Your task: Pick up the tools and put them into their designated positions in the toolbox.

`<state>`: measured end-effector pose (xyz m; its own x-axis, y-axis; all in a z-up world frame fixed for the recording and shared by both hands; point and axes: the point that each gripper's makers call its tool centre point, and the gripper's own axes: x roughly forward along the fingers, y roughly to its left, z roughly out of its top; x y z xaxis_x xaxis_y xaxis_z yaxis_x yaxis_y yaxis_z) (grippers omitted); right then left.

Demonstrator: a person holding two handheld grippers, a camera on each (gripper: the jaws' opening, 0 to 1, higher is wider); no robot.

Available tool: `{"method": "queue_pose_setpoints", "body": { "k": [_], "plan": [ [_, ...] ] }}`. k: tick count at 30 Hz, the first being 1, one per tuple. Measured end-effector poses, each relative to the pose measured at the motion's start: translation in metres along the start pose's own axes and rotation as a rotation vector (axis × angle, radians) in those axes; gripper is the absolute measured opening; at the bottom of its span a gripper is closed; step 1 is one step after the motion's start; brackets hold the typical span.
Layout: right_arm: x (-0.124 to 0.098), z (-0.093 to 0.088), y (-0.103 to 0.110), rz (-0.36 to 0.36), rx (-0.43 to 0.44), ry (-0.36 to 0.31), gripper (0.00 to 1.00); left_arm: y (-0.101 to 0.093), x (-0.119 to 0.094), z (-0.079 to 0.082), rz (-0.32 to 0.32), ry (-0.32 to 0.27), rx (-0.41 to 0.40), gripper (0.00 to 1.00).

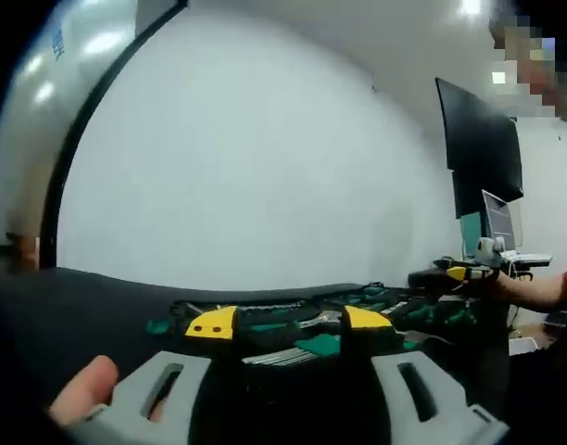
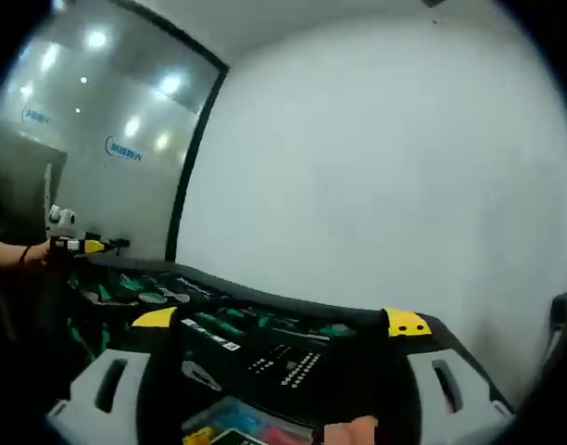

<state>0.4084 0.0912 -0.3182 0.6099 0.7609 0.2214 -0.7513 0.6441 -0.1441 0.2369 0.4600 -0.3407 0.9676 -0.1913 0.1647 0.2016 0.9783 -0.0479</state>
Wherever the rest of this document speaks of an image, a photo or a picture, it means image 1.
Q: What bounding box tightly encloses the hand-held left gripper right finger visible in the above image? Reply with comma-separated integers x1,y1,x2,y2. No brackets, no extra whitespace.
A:
339,303,510,445

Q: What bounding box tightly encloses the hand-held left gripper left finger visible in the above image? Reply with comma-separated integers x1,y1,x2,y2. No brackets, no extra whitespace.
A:
69,304,241,445

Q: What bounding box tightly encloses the silver adjustable wrench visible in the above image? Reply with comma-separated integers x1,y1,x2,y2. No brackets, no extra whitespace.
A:
300,307,346,331

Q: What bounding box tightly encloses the black toolbox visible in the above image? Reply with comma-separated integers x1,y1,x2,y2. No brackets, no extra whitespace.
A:
144,267,480,371

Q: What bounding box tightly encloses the person's left hand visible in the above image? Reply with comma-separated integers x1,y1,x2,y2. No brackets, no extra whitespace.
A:
48,354,121,428

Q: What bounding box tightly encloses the teal-screen monitor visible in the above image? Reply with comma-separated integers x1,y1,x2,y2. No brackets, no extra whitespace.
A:
459,211,487,261

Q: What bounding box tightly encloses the open laptop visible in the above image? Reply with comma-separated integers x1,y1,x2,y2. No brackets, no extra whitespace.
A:
480,188,554,269

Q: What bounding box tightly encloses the white box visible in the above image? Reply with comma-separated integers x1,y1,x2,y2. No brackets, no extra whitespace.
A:
508,335,541,358

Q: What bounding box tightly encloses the black monitor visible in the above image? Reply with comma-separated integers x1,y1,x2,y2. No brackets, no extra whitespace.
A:
435,77,526,221

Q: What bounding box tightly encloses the brown wooden panel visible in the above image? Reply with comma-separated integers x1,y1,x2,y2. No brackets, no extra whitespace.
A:
7,234,40,271

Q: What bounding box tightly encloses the frosted glass panel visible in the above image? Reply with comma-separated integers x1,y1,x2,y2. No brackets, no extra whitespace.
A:
0,0,140,248

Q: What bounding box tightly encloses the black door frame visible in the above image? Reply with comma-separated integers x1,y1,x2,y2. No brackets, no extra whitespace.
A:
37,0,191,271

